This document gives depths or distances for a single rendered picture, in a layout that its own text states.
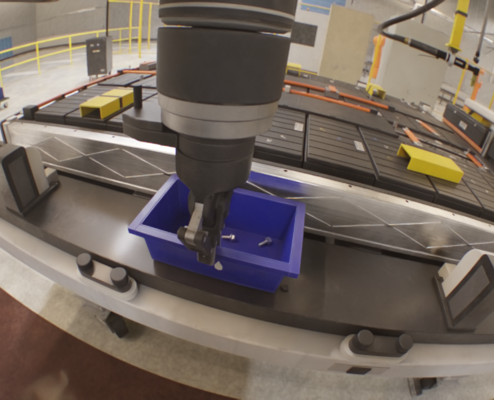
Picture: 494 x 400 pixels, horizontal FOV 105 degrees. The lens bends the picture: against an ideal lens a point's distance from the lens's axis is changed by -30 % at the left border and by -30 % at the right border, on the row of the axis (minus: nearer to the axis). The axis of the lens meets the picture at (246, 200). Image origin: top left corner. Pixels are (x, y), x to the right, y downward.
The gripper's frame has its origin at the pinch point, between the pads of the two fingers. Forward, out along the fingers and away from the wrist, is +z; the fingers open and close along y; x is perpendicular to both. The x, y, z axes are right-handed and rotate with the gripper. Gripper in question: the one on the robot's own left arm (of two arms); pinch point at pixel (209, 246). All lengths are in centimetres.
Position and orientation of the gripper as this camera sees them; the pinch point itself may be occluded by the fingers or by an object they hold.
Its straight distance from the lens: 34.1
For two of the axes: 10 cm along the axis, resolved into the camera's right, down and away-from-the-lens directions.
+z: -1.2, 8.0, 5.9
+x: -9.7, -2.3, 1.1
